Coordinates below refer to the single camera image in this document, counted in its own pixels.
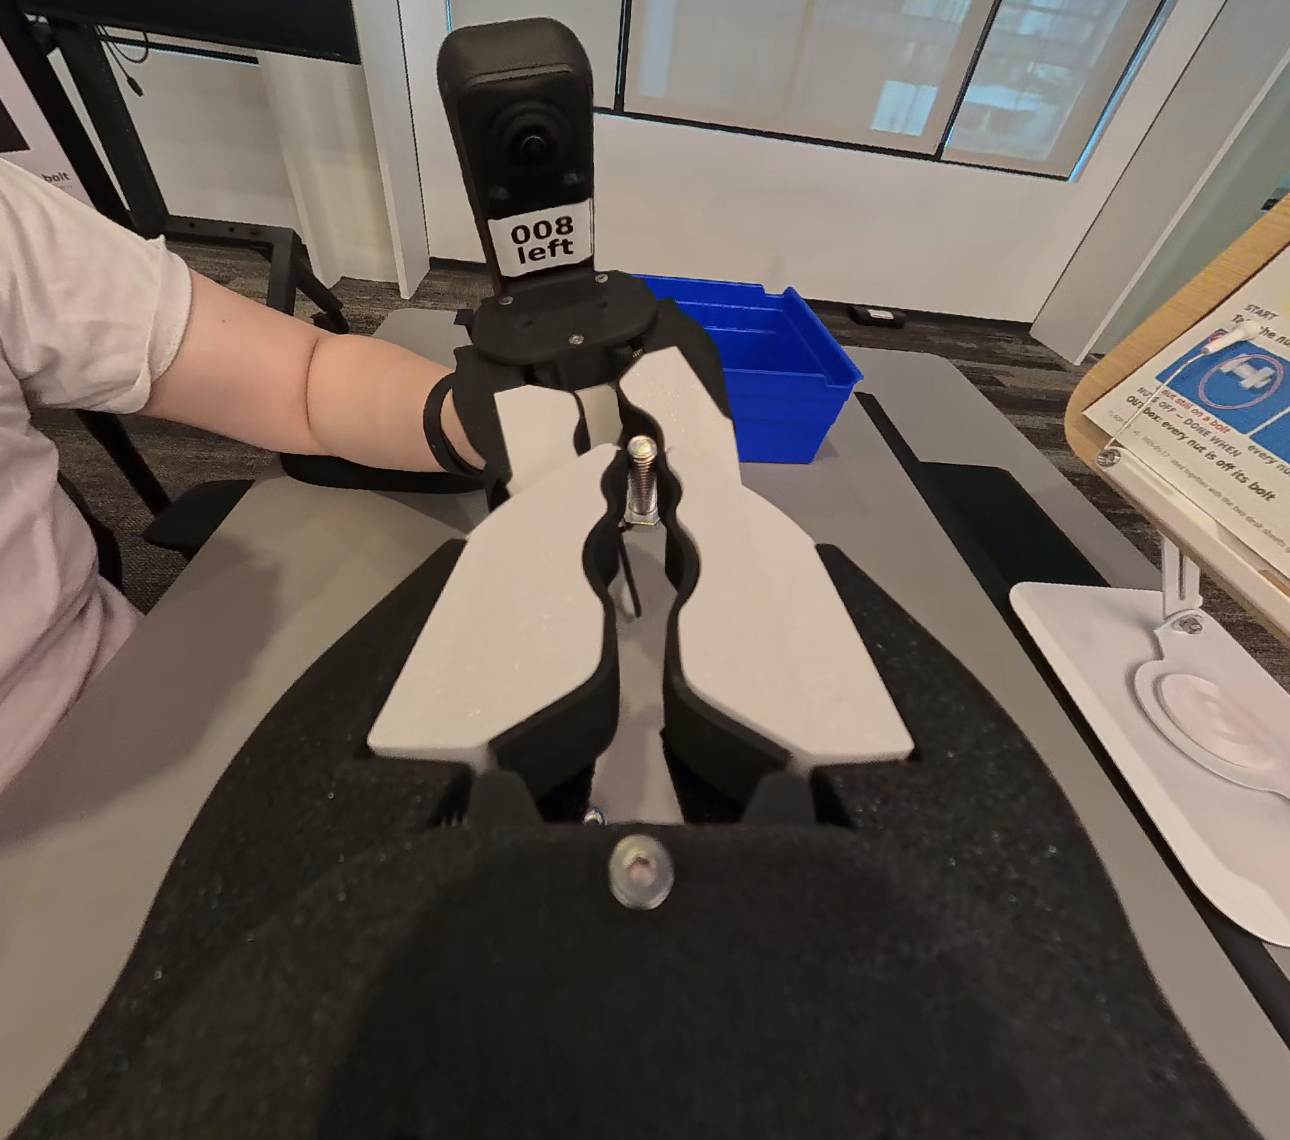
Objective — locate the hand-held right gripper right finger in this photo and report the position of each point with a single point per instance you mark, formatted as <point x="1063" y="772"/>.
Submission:
<point x="796" y="627"/>

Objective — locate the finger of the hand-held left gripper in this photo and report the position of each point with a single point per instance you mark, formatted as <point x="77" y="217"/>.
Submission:
<point x="686" y="405"/>
<point x="534" y="435"/>

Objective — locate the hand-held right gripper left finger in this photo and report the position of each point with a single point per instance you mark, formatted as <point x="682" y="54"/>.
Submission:
<point x="504" y="616"/>

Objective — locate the silver hex bolt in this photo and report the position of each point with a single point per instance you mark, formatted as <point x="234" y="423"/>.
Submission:
<point x="640" y="480"/>

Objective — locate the blue plastic bin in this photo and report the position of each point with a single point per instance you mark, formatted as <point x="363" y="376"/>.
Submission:
<point x="786" y="374"/>

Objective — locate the person's left forearm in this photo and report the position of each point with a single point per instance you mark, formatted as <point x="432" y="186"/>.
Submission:
<point x="303" y="385"/>

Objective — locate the black chair armrest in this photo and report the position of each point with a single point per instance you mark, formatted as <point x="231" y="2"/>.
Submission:
<point x="352" y="470"/>

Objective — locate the small black floor box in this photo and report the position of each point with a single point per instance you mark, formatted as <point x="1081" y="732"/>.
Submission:
<point x="875" y="315"/>

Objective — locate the white document stand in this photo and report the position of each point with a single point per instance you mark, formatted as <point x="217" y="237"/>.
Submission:
<point x="1089" y="656"/>

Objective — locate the glass window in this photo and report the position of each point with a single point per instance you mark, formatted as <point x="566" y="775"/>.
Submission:
<point x="807" y="2"/>

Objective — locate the black monitor stand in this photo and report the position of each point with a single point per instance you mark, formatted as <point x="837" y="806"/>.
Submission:
<point x="116" y="123"/>

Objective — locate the printed instruction sheet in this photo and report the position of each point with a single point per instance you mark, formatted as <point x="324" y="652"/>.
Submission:
<point x="1210" y="425"/>

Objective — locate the white sign board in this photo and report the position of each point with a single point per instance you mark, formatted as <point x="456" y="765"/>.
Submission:
<point x="55" y="112"/>

